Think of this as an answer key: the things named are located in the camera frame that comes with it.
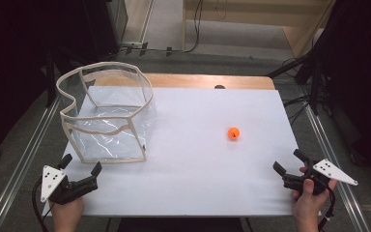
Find metal floor rail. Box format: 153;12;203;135
0;96;62;232
302;104;371;232

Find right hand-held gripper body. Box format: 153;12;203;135
283;159;358;196

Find person's left hand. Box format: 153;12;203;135
49;196;86;232

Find black floor cables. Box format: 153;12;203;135
283;95;312;127

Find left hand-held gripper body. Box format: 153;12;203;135
40;164;100;206

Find black hanging cable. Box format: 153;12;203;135
119;0;205;55

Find black stand pole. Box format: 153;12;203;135
44;47;58;109

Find person's right hand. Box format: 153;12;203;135
291;166;338;223

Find wooden shelf unit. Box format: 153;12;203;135
183;0;336;59

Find orange ball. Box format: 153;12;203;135
227;127;241;140

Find wooden table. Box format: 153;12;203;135
93;72;276;91

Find black curtain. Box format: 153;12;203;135
312;0;371;177
0;0;121;160

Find person's dark clothing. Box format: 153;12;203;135
117;217;244;232

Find left hand-held gripper cable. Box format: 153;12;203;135
31;178;51;232

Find black tripod legs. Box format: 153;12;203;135
267;52;324;115

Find white board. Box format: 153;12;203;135
42;85;323;218

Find clear plastic storage bag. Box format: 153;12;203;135
56;61;157;164

